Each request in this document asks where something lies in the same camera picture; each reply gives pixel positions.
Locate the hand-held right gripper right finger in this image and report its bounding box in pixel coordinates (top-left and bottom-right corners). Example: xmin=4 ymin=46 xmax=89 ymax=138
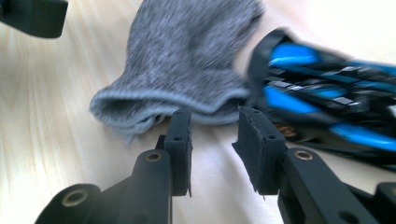
xmin=231 ymin=105 xmax=288 ymax=201

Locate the grey cloth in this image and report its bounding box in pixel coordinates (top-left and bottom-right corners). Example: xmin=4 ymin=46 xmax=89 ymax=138
xmin=89 ymin=0 xmax=266 ymax=145

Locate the blue toy car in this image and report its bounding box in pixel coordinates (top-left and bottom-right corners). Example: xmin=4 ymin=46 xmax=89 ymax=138
xmin=247 ymin=27 xmax=396 ymax=173

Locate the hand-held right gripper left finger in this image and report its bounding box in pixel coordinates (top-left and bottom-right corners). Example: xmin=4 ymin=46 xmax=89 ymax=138
xmin=154 ymin=106 xmax=194 ymax=199

